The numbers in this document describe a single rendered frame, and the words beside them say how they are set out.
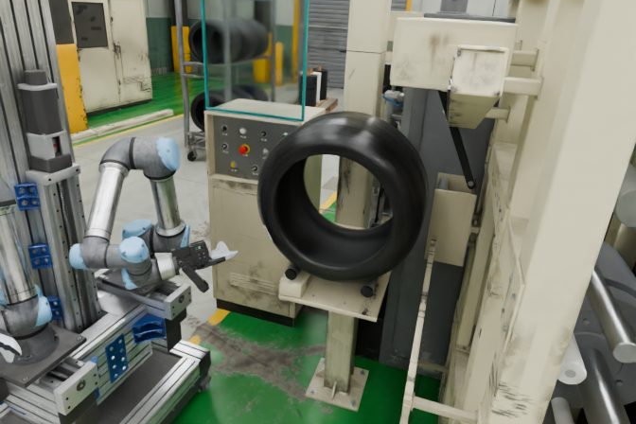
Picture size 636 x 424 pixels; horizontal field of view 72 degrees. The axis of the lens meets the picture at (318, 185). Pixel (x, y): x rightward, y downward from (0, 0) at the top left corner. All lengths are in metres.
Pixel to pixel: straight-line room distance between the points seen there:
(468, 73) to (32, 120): 1.30
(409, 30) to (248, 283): 2.00
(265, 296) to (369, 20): 1.70
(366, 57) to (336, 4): 9.41
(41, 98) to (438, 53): 1.19
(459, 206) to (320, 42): 9.74
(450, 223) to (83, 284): 1.41
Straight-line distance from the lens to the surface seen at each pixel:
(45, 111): 1.63
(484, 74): 0.92
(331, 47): 11.11
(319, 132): 1.36
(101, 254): 1.45
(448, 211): 1.70
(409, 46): 1.02
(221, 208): 2.54
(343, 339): 2.20
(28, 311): 1.50
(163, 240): 1.86
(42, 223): 1.76
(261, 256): 2.56
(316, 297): 1.67
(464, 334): 1.99
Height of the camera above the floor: 1.79
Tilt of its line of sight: 22 degrees down
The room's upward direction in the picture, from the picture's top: 3 degrees clockwise
